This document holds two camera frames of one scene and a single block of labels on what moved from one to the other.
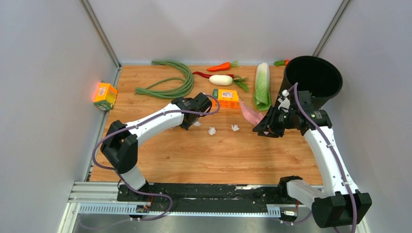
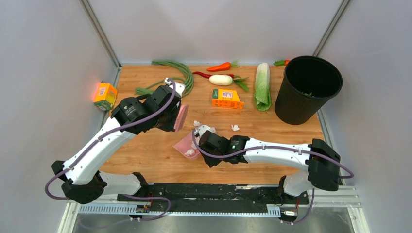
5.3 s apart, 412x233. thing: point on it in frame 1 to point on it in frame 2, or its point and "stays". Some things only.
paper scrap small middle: [197, 124] stays
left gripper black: [185, 126] to [170, 126]
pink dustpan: [251, 114] to [184, 145]
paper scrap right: [234, 127] stays
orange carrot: [223, 66] stays
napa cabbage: [263, 95] stays
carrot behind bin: [283, 62] stays
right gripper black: [268, 124] to [213, 162]
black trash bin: [322, 79] stays
